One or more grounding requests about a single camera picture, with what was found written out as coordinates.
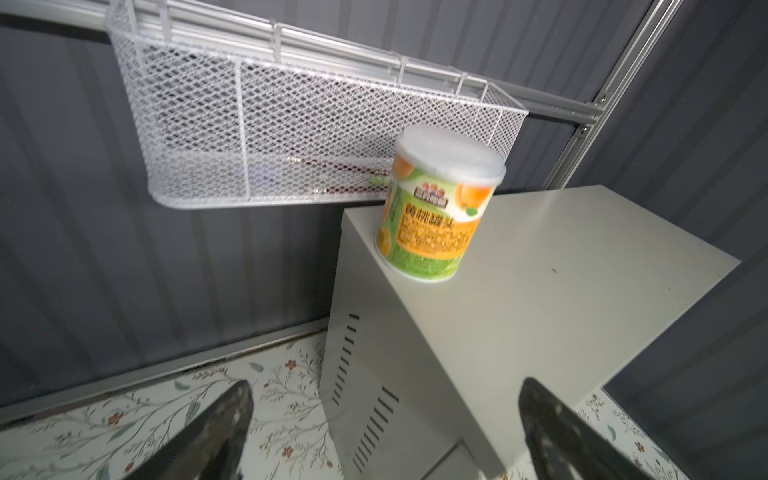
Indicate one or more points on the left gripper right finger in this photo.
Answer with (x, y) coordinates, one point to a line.
(562, 445)

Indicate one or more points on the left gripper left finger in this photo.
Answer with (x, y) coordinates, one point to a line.
(209, 447)

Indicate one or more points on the white wire mesh basket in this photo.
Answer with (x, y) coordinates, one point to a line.
(233, 110)

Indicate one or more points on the green orange peach can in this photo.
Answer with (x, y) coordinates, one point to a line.
(441, 183)

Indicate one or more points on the beige metal cabinet box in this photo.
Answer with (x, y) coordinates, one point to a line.
(421, 380)

